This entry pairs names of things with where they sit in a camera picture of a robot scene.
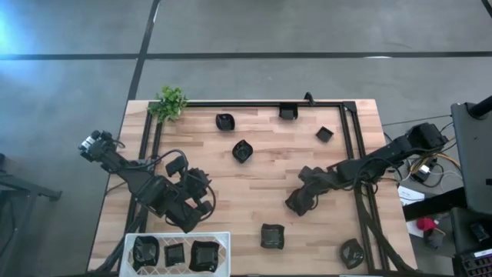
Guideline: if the wavy square black plate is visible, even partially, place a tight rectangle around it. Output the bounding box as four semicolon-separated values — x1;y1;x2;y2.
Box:
188;240;221;274
260;223;286;250
284;190;314;217

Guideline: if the small square black plate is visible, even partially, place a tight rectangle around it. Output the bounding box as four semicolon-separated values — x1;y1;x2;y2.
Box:
164;242;186;268
315;125;334;144

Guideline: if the rounded square black plate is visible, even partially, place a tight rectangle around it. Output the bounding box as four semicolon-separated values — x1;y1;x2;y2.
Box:
215;112;236;132
131;235;161;272

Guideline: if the green plant in white pot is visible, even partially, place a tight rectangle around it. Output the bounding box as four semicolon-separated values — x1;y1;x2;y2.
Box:
148;85;189;124

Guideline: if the white paper sheet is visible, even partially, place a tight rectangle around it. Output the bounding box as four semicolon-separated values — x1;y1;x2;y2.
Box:
397;185;426;207

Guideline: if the small black white adapter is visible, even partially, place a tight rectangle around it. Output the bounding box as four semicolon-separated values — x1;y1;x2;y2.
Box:
411;163;434;184

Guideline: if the small red object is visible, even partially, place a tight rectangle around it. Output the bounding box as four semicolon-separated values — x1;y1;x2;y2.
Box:
417;216;438;232

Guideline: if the black floor stand foot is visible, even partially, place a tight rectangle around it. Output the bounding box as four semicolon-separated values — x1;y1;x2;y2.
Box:
402;186;468;222

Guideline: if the small grey object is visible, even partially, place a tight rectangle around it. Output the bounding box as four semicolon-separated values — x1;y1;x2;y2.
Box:
425;229;446;249

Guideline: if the black box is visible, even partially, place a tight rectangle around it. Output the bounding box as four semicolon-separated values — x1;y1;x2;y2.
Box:
450;206;492;255

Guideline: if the dark grey equipment cabinet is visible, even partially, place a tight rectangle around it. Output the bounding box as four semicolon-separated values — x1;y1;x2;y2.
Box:
450;100;492;215

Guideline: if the black stand leg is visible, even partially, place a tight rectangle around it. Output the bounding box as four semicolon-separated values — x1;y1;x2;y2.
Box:
0;152;62;277

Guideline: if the black device with coloured keys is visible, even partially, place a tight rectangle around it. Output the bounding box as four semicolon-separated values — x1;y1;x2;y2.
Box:
452;248;492;277

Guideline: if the black pole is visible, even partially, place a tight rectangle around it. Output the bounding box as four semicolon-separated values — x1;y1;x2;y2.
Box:
467;95;492;119

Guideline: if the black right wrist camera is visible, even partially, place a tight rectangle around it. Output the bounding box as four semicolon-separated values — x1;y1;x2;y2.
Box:
299;165;321;182

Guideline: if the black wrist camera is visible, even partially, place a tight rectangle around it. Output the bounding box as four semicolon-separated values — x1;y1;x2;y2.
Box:
165;155;188;177
299;165;321;182

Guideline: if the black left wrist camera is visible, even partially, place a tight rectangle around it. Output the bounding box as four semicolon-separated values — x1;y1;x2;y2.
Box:
165;155;188;177

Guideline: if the white wire basket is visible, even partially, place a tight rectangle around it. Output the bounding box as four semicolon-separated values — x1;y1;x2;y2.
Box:
118;231;231;277

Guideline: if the bundle of coloured cables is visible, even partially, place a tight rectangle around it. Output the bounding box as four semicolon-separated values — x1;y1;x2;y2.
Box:
395;145;462;189

